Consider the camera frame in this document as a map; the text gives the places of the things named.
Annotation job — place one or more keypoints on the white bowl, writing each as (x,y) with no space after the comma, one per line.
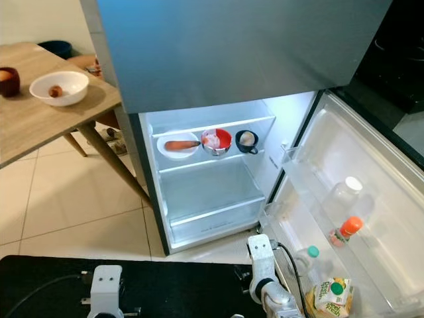
(172,136)
(76,83)

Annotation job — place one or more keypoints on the long orange carrot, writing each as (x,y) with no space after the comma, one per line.
(180,146)

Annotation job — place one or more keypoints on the steel fridge compartment door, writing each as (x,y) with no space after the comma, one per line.
(391,179)

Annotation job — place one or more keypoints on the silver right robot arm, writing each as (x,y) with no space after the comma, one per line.
(278,301)

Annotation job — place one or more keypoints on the clear fridge crisper drawer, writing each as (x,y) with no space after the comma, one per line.
(212,199)

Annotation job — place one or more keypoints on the stainless steel fridge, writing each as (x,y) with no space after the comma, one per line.
(238,46)

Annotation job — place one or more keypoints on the light wooden table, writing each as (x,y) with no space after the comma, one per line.
(40,119)

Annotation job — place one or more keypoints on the dark red mug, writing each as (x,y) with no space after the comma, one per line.
(10,89)

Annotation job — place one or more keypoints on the brown egg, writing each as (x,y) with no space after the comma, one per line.
(3,75)

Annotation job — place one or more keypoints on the short carrot piece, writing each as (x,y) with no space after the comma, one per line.
(55,91)

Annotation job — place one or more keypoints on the grey shoe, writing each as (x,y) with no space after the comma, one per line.
(111,134)

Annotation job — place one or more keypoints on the dark blue bucket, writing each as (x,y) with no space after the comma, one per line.
(56,48)

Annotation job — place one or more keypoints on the person in navy shirt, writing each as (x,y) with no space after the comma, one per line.
(83,61)

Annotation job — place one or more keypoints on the pink wrapped food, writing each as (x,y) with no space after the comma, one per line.
(212,140)

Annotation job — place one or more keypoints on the black floor mat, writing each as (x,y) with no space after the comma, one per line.
(185,291)

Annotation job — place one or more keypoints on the black mug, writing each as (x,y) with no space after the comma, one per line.
(244,150)

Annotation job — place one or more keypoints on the pale egg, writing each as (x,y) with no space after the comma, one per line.
(248,138)

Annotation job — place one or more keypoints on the bottle with green cap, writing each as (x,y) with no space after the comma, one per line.
(313,252)

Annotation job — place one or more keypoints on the clear bottle white cap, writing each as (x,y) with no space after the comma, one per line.
(352,185)

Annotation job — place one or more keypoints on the juice carton green cap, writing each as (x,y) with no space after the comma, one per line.
(328,298)

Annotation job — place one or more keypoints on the bottle with orange cap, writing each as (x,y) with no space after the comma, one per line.
(351,226)

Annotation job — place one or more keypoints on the black kitchen cabinet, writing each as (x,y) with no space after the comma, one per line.
(397,66)

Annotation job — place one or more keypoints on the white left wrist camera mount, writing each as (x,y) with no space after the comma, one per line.
(108,286)

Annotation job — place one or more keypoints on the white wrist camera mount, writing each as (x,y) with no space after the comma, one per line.
(260,255)
(108,286)

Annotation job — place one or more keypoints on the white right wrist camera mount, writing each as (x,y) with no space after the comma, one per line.
(260,255)

